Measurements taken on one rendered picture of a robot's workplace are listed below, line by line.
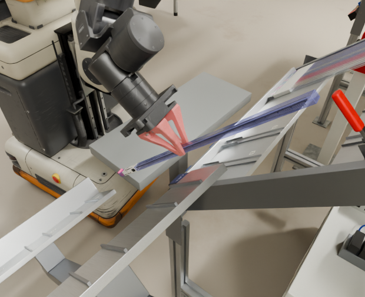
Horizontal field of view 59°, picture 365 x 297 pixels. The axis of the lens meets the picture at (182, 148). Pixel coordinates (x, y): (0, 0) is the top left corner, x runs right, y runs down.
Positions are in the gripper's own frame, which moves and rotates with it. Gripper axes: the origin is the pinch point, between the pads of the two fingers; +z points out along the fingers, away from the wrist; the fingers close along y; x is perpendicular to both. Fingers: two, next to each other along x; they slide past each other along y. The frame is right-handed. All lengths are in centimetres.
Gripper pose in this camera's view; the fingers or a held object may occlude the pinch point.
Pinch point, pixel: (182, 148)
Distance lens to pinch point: 55.2
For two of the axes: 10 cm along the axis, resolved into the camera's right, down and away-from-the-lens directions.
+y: 5.2, -6.5, 5.5
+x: -5.6, 2.2, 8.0
